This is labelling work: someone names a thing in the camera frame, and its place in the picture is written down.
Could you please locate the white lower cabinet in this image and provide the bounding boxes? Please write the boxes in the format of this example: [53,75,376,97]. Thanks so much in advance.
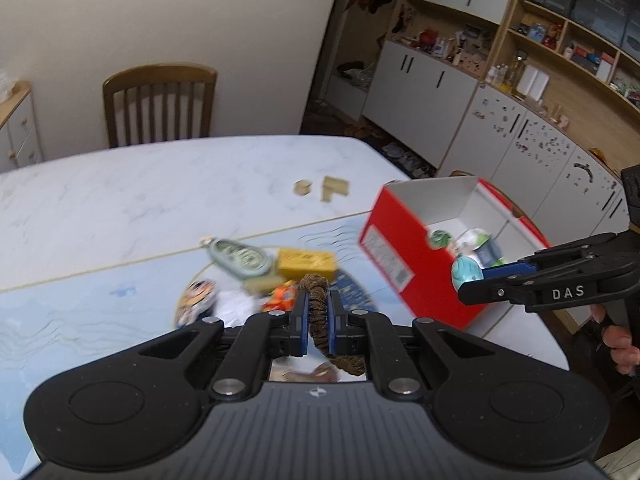
[362,40,483,168]

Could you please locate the round cartoon badge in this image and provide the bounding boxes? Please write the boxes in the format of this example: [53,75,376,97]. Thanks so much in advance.
[176,280,218,328]

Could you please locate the angled wooden piece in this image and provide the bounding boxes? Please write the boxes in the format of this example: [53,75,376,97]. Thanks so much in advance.
[320,176,351,204]

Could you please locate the pale green oval case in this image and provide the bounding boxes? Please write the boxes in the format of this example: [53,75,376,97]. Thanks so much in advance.
[200,236,275,278]

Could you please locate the wooden shelf unit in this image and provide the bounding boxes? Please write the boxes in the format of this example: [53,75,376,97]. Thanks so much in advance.
[500,0,640,128]

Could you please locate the orange colourful packet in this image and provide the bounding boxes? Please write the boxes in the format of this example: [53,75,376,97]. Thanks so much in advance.
[260,281,301,313]

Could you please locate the green white packet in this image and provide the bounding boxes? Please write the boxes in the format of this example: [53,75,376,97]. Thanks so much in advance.
[457,229,493,261]

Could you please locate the brown braided hair tie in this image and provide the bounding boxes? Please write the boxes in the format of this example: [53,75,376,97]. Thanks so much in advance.
[298,273,369,379]

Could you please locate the white crumpled tissue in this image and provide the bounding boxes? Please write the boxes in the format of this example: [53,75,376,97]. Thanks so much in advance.
[215,290,266,328]

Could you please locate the white box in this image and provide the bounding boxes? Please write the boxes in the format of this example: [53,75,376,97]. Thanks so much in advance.
[517,67,550,101]

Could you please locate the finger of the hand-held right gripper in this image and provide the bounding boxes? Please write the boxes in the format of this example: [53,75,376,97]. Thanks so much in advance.
[458,275,541,312]
[481,232,619,280]

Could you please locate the person's right hand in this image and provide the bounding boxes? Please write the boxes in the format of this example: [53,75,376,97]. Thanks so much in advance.
[590,304,640,376]

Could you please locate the red cardboard box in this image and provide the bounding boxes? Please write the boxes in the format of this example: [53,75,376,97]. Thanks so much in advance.
[358,176,553,331]

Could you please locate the row of small bottles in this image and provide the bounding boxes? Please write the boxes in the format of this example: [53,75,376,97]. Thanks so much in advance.
[485,62,516,92]

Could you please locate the white sticker-covered cabinet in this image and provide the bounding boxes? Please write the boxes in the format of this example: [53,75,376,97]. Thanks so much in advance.
[437,82,633,326]

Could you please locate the white sideboard wooden top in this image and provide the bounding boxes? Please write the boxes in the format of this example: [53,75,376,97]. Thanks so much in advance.
[0,80,43,173]

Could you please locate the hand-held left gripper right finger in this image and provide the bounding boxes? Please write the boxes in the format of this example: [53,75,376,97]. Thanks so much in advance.
[327,291,500,403]

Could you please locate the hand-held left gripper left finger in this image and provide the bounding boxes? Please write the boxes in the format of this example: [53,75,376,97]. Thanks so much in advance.
[137,291,310,402]

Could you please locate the row of small figurines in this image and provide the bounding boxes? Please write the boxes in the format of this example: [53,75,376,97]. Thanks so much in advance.
[400,22,493,68]

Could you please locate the person's beige trousers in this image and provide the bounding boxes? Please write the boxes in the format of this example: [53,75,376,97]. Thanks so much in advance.
[592,450,640,480]

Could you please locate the wooden chair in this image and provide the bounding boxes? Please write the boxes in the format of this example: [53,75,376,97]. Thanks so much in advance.
[102,63,218,149]

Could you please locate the white low shelf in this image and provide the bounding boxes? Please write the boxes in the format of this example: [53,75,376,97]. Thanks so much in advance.
[327,62,376,121]

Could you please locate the teal cartoon toy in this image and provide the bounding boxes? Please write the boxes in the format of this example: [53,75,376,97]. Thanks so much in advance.
[451,255,485,292]

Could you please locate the yellow carton box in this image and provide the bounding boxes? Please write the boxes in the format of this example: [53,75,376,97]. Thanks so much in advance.
[276,248,340,283]

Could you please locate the beige cylinder piece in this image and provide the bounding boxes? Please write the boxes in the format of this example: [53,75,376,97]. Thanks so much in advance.
[243,275,283,295]

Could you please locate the blue printed table mat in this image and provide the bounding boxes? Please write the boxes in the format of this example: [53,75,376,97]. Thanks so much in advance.
[0,210,571,477]

